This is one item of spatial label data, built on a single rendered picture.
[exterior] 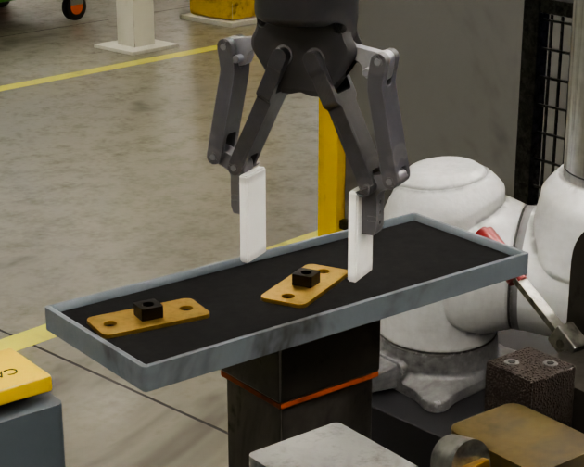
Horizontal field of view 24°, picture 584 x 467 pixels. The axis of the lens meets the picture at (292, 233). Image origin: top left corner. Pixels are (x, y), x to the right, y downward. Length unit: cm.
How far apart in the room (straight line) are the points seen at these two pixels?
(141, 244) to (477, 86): 140
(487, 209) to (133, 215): 348
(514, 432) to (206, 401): 256
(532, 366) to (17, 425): 40
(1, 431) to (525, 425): 38
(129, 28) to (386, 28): 413
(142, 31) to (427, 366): 654
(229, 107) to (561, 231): 64
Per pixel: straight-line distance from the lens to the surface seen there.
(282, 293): 102
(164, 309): 99
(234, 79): 101
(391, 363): 168
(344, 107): 97
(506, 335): 184
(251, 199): 103
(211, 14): 898
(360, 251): 100
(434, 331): 165
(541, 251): 159
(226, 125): 102
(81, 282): 437
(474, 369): 169
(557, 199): 157
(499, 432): 101
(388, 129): 96
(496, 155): 394
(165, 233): 480
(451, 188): 160
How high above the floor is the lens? 153
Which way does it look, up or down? 19 degrees down
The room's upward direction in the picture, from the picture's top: straight up
